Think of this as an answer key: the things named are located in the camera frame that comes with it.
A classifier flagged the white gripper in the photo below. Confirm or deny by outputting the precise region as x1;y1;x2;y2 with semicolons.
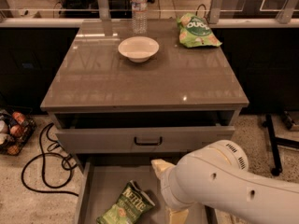
151;159;195;224

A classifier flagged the green Kettle chip bag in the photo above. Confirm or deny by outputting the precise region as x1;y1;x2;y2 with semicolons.
96;180;155;224

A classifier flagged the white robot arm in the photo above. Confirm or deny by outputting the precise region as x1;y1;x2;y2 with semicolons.
151;140;299;224

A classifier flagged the grey top drawer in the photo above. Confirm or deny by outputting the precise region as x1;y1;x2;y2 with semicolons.
56;126;235;154

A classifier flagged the grey open middle drawer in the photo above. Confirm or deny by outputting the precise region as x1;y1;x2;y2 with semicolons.
74;160;170;224

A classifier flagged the grey cabinet with counter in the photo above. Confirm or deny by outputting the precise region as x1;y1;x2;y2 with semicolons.
41;20;249;167

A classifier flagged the green snack bag on counter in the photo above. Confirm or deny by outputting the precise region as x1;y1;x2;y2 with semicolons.
177;13;221;48

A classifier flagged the black metal stand leg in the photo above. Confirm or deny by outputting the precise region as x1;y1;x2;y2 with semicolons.
263;114;299;176

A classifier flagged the white ceramic bowl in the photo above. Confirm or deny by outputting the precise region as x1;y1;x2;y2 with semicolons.
118;36;160;63

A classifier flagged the orange snack packet in basket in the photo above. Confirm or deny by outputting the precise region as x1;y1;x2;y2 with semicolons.
12;111;28;126

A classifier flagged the clear plastic water bottle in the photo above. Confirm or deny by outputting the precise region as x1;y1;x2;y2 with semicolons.
131;0;148;35

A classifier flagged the black drawer handle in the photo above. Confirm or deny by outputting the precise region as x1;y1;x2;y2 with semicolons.
134;136;163;147

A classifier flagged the black wire basket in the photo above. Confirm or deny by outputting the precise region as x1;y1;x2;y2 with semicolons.
0;109;36;156

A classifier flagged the metal post right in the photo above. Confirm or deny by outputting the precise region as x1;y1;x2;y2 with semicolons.
207;0;223;24

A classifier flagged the metal post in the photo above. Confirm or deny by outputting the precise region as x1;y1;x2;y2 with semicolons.
207;0;223;24
97;0;110;20

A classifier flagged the metal post left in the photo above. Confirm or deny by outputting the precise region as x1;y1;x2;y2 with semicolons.
97;0;110;20

